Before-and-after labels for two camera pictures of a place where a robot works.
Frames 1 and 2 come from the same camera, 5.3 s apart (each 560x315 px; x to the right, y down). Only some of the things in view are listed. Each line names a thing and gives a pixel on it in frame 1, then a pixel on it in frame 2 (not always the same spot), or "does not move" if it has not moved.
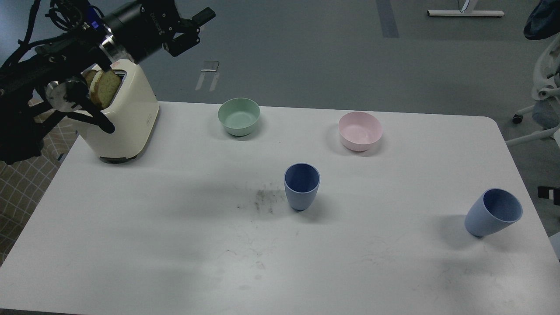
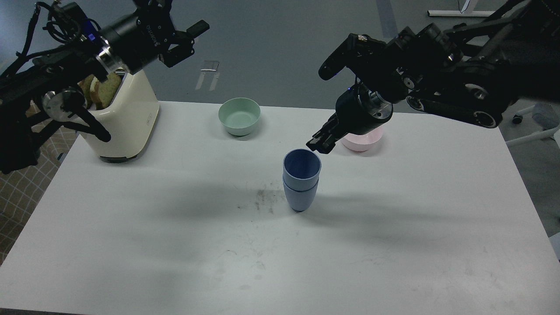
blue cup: (493, 211) → (301, 169)
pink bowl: (359, 131) does not move
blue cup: (302, 180) does not move
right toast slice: (104, 88) does not move
